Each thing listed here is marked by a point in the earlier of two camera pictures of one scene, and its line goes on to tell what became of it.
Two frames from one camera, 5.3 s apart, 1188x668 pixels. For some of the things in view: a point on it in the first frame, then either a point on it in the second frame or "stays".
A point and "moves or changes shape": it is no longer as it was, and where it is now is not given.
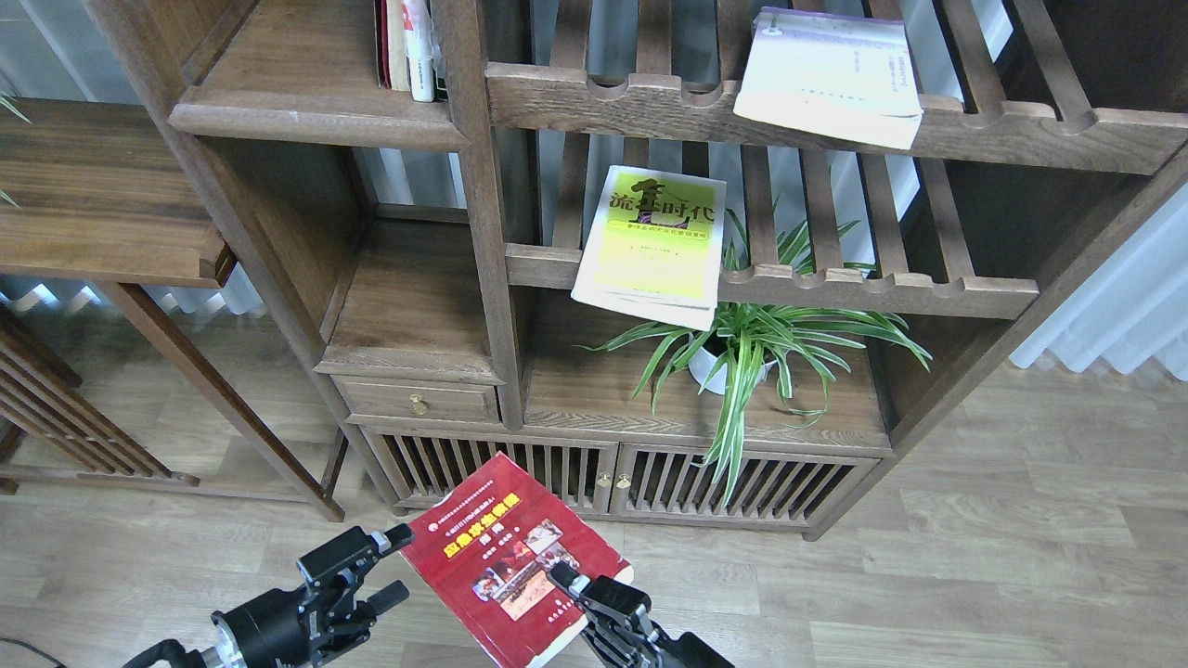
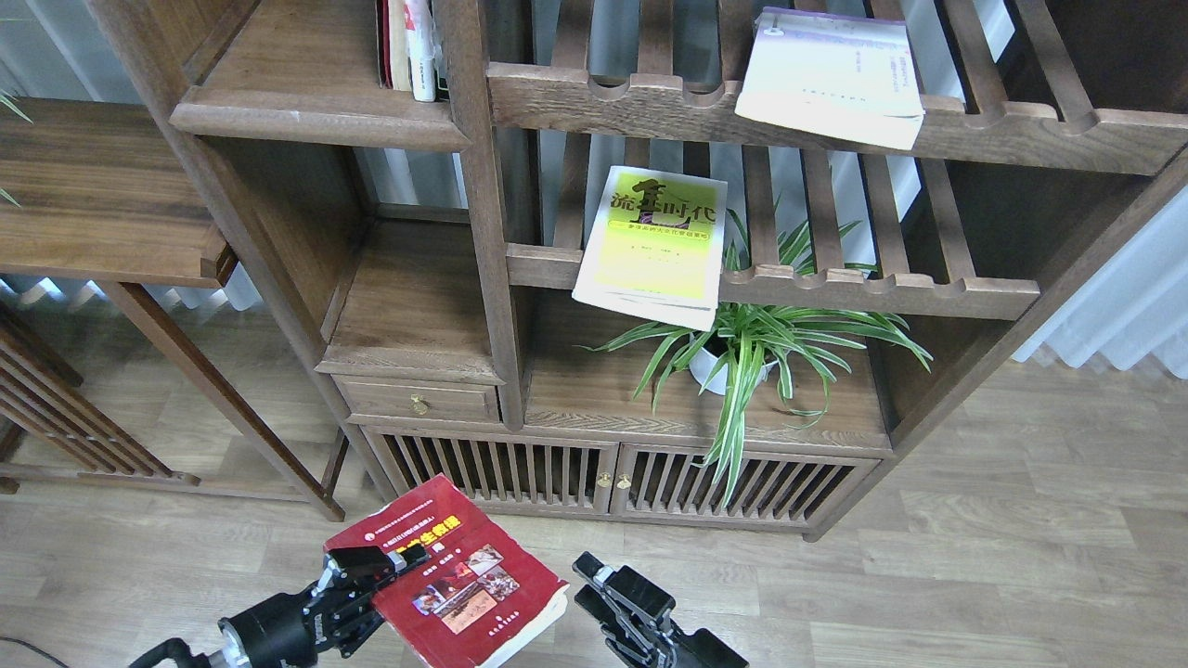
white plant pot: x=702 y=363 stays
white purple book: x=851 y=77 stays
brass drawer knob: x=419 y=405 stays
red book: x=484 y=552 moves or changes shape
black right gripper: x=638 y=641 to x=652 y=602
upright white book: x=419 y=51 stays
